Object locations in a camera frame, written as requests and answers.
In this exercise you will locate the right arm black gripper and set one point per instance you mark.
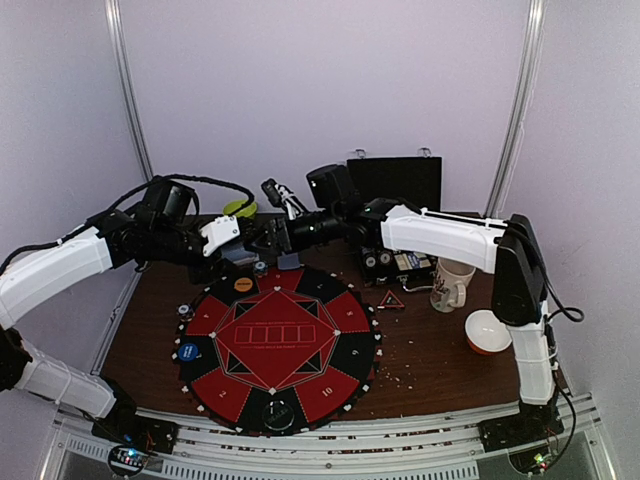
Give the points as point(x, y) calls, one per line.
point(280, 236)

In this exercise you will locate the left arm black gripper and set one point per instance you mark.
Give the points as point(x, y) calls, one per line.
point(207, 271)

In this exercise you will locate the dealt blue playing card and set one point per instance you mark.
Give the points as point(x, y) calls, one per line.
point(286, 262)

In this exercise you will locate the poker chip stack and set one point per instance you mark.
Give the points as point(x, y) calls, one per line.
point(185, 312)
point(260, 268)

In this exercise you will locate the blue deck of cards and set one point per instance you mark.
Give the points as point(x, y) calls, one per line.
point(238, 254)

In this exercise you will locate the orange big blind button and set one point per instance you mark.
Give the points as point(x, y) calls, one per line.
point(243, 284)

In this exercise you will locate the blue small blind button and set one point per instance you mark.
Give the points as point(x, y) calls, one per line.
point(187, 352)

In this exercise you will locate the black red triangular token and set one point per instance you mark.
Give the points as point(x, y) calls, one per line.
point(390, 301)

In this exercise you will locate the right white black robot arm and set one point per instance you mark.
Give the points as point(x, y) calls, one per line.
point(507, 250)

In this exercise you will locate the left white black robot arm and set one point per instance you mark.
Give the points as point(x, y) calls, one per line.
point(35, 273)

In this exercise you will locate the lime green plastic bowl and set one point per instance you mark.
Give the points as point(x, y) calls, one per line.
point(237, 208)

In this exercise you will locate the round red black poker mat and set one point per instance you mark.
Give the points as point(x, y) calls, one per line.
point(303, 336)

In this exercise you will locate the blue yellow card box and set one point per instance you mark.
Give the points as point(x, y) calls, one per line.
point(407, 261)

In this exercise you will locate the black poker chip case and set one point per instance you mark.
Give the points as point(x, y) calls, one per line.
point(408, 183)

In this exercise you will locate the clear round dealer button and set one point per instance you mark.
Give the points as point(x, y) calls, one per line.
point(278, 416)

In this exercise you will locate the white printed ceramic mug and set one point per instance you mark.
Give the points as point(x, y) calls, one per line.
point(449, 291)

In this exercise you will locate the white orange ceramic bowl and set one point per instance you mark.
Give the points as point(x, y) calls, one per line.
point(485, 334)

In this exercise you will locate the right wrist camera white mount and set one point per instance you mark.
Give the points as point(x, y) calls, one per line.
point(282, 197)

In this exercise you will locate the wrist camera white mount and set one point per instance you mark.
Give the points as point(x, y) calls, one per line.
point(282, 197)
point(219, 232)

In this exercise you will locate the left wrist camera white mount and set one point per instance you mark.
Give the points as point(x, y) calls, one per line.
point(219, 232)

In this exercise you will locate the left aluminium frame post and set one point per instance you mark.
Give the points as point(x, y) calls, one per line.
point(116, 32)

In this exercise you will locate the aluminium frame post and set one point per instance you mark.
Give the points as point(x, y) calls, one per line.
point(116, 32)
point(524, 92)

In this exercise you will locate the right aluminium frame post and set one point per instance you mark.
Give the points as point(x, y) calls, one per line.
point(524, 92)

